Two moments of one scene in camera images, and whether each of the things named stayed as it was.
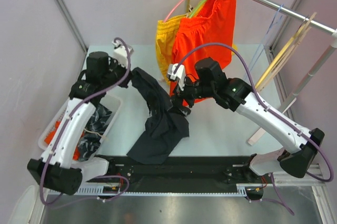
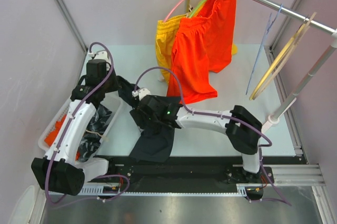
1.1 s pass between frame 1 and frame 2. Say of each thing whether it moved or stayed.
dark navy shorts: moved
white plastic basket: stayed
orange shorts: stayed
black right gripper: moved
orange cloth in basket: stayed
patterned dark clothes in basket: stayed
